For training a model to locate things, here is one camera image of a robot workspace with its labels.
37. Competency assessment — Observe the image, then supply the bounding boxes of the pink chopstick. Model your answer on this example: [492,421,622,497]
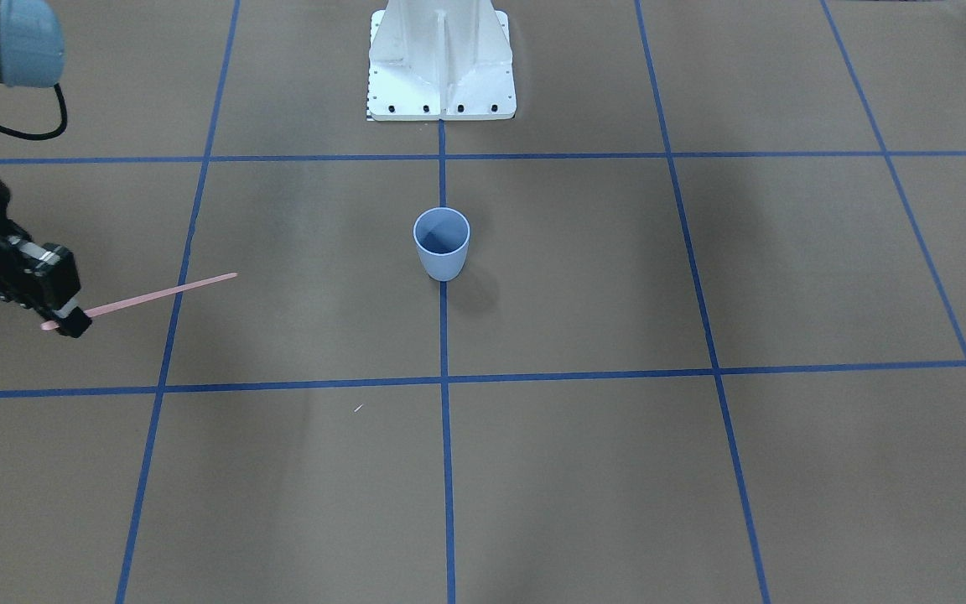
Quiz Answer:
[84,272,239,320]

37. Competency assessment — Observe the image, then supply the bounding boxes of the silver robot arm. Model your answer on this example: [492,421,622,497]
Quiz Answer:
[0,1,92,339]

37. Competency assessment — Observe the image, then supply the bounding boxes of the blue cup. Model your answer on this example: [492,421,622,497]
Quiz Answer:
[413,207,472,282]

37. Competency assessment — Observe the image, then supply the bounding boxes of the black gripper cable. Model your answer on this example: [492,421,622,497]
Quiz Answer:
[0,82,69,142]

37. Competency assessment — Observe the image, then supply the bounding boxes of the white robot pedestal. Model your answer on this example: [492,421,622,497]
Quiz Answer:
[366,1,517,122]

